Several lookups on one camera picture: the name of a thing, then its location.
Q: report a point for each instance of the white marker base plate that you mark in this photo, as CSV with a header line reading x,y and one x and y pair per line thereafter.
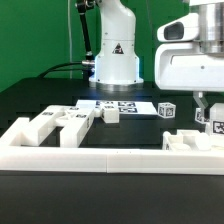
x,y
125,107

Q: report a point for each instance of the white chair back part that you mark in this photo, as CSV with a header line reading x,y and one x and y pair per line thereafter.
x,y
75,122

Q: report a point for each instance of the white chair seat part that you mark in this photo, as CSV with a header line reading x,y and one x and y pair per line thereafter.
x,y
192,140

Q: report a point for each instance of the white U-shaped boundary frame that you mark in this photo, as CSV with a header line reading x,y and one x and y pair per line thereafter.
x,y
17,158

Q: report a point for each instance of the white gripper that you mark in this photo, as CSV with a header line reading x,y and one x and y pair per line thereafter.
x,y
180,63

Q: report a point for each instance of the right white marker cube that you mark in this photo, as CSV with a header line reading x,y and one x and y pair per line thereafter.
x,y
199,118

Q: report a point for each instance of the white marker cube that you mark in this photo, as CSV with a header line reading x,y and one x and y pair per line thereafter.
x,y
166,110
199,118

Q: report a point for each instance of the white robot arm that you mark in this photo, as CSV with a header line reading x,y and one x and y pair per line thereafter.
x,y
117,65

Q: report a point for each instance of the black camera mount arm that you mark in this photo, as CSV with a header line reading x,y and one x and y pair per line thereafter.
x,y
82,7

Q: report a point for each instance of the left white marker cube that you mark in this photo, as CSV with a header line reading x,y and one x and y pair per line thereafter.
x,y
166,110

